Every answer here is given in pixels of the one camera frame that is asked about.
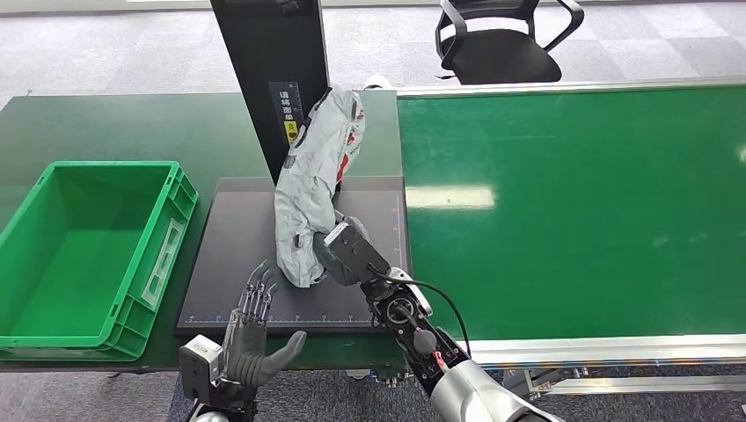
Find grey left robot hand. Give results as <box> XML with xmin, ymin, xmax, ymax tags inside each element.
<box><xmin>223</xmin><ymin>260</ymin><xmax>309</xmax><ymax>389</ymax></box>

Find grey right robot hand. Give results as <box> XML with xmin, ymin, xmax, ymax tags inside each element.
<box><xmin>311</xmin><ymin>214</ymin><xmax>374</xmax><ymax>287</ymax></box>

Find white plastic mailer package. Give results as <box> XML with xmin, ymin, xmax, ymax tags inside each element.
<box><xmin>274</xmin><ymin>85</ymin><xmax>367</xmax><ymax>289</ymax></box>

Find green conveyor belt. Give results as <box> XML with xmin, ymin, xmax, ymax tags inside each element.
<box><xmin>397</xmin><ymin>85</ymin><xmax>746</xmax><ymax>343</ymax></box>

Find black scanner base platform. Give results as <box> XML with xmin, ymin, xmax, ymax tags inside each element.
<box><xmin>174</xmin><ymin>176</ymin><xmax>413</xmax><ymax>338</ymax></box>

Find black yellow column label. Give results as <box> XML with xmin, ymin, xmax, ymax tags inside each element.
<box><xmin>268</xmin><ymin>81</ymin><xmax>305</xmax><ymax>146</ymax></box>

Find green plastic crate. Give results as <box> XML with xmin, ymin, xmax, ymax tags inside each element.
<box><xmin>0</xmin><ymin>161</ymin><xmax>200</xmax><ymax>363</ymax></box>

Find black scanner column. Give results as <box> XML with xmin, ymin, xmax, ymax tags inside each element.
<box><xmin>209</xmin><ymin>0</ymin><xmax>332</xmax><ymax>186</ymax></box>

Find dark green table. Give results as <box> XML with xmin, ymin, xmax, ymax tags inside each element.
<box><xmin>0</xmin><ymin>90</ymin><xmax>422</xmax><ymax>375</ymax></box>

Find black office chair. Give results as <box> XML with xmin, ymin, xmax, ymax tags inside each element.
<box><xmin>435</xmin><ymin>0</ymin><xmax>586</xmax><ymax>87</ymax></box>

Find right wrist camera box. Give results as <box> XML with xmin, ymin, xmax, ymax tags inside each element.
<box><xmin>323</xmin><ymin>221</ymin><xmax>392</xmax><ymax>287</ymax></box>

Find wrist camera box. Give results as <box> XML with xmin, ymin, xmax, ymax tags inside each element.
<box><xmin>323</xmin><ymin>221</ymin><xmax>392</xmax><ymax>287</ymax></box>
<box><xmin>178</xmin><ymin>334</ymin><xmax>226</xmax><ymax>404</ymax></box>

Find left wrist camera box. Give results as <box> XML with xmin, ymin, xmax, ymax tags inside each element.
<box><xmin>178</xmin><ymin>334</ymin><xmax>226</xmax><ymax>404</ymax></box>

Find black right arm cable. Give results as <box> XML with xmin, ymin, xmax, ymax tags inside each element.
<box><xmin>365</xmin><ymin>263</ymin><xmax>472</xmax><ymax>360</ymax></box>

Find aluminium conveyor frame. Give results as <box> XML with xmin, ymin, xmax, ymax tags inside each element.
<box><xmin>363</xmin><ymin>76</ymin><xmax>746</xmax><ymax>404</ymax></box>

